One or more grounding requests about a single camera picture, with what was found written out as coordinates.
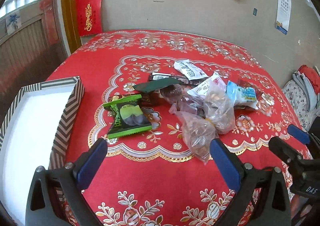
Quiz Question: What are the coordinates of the light blue snack packet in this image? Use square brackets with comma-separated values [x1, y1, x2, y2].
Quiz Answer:
[226, 81, 258, 109]

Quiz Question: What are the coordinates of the clear bag of nuts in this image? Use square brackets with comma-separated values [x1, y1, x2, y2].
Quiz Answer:
[175, 111, 218, 165]
[203, 81, 235, 134]

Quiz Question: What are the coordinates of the white pink strawberry packet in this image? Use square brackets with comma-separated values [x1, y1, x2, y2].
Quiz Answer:
[187, 72, 226, 99]

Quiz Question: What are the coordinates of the clear bag of red dates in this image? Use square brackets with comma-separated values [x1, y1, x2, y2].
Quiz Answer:
[160, 84, 205, 118]

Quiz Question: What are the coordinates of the white grey snack packet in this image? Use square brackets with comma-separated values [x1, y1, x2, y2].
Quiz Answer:
[174, 60, 208, 81]

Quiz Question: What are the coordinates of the dark green snack packet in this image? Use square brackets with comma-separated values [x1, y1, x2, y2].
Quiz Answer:
[133, 78, 180, 93]

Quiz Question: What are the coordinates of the dark brown snack bar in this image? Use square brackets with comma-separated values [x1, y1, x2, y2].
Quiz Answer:
[148, 73, 206, 86]

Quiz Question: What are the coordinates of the dark red gold packet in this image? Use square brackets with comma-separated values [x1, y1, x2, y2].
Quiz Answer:
[107, 94, 136, 102]

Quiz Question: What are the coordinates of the floral cushion stack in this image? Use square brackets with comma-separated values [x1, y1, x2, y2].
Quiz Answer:
[282, 65, 319, 131]

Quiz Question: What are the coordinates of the red orange shiny candy packet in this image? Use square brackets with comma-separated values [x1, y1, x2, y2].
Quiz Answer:
[236, 78, 263, 99]

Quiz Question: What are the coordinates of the striped white storage box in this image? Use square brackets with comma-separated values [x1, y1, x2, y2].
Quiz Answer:
[1, 76, 85, 225]

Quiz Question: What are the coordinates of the white wall calendar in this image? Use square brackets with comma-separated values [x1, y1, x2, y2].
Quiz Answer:
[276, 0, 291, 34]

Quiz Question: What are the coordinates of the red paper wall decoration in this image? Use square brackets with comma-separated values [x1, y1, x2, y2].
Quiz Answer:
[75, 0, 103, 37]

